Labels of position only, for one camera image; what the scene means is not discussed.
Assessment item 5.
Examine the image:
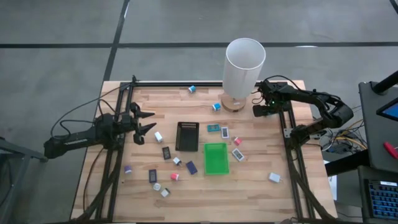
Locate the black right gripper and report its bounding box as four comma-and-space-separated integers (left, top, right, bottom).
252, 79, 282, 118

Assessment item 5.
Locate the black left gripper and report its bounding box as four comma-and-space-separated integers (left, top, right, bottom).
119, 102, 157, 146

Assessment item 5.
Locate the white shade wooden table lamp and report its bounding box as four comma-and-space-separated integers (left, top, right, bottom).
220, 37, 267, 113

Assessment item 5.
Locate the green plastic basket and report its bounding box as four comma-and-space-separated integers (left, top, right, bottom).
203, 142, 231, 176

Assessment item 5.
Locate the white wall charger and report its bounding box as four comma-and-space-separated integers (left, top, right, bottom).
268, 172, 283, 184

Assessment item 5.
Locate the black plastic basket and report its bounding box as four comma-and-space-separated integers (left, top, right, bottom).
175, 121, 200, 152

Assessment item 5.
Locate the navy blue flat box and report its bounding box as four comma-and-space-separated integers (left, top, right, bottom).
185, 160, 198, 175

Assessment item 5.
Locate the black cart beam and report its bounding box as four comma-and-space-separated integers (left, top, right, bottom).
325, 150, 371, 177

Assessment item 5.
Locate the white paper sheet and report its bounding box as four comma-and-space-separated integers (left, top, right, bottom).
323, 159, 338, 202

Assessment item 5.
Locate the grey equipment cart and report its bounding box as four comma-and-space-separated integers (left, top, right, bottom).
358, 80, 398, 174

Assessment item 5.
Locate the black pole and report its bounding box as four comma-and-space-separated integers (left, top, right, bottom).
372, 70, 398, 95

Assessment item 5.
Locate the grey metal stand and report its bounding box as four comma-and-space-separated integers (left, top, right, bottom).
0, 136, 50, 224

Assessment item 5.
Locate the blue screen tablet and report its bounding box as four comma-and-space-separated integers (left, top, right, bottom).
376, 97, 398, 123

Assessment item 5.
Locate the backlit black keyboard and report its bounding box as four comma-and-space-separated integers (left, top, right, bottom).
368, 179, 398, 220

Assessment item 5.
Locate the black aluminium rig frame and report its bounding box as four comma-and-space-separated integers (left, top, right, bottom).
74, 74, 338, 223

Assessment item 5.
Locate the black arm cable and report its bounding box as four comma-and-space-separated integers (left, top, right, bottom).
49, 81, 135, 140

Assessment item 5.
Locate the brown cable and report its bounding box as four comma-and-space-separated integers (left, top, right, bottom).
83, 146, 105, 215

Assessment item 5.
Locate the yellow and black cable bundle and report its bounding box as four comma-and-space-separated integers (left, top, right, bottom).
320, 116, 369, 156

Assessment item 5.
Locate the red handled tool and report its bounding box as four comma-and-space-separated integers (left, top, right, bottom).
383, 141, 398, 160

